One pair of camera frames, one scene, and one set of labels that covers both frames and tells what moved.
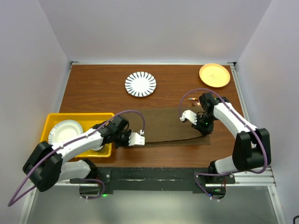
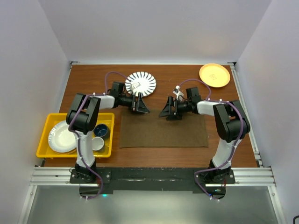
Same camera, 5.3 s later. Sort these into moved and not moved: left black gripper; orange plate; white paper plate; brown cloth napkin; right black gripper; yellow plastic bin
Moved: left black gripper; right black gripper
Not moved: brown cloth napkin; yellow plastic bin; orange plate; white paper plate
